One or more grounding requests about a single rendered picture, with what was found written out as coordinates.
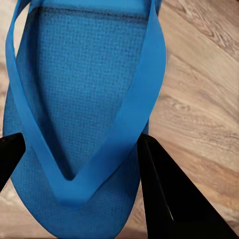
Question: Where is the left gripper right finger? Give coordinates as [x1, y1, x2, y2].
[137, 133, 239, 239]

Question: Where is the sandal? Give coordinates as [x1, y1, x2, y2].
[2, 0, 166, 239]

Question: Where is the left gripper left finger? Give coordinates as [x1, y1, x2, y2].
[0, 132, 26, 192]

